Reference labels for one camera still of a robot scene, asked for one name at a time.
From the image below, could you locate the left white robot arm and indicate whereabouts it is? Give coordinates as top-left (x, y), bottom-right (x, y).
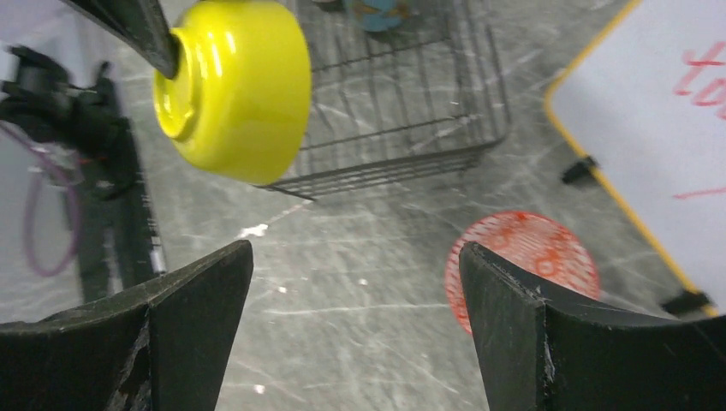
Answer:
top-left (1, 1), bottom-right (180, 157)

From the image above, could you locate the grey wire dish rack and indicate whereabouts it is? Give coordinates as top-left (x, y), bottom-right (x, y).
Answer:
top-left (270, 1), bottom-right (512, 200)

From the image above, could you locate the black base frame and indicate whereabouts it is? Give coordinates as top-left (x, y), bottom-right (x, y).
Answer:
top-left (76, 61), bottom-right (167, 303)

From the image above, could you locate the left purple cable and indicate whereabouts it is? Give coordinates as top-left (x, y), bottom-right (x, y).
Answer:
top-left (0, 122), bottom-right (83, 279)

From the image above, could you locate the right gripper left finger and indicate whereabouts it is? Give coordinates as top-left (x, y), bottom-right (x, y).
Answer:
top-left (1, 241), bottom-right (253, 410)

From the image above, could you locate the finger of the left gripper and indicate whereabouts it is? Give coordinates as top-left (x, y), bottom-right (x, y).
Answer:
top-left (64, 0), bottom-right (179, 79)

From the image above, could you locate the blue butterfly mug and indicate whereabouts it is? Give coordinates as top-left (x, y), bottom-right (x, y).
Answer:
top-left (343, 0), bottom-right (411, 33)

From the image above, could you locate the whiteboard with yellow frame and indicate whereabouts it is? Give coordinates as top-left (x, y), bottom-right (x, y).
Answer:
top-left (544, 1), bottom-right (725, 316)

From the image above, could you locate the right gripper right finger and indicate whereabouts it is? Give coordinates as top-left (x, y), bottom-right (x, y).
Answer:
top-left (459, 242), bottom-right (725, 410)

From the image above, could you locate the yellow-green bowl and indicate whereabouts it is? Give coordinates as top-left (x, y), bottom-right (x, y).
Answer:
top-left (152, 1), bottom-right (312, 186)

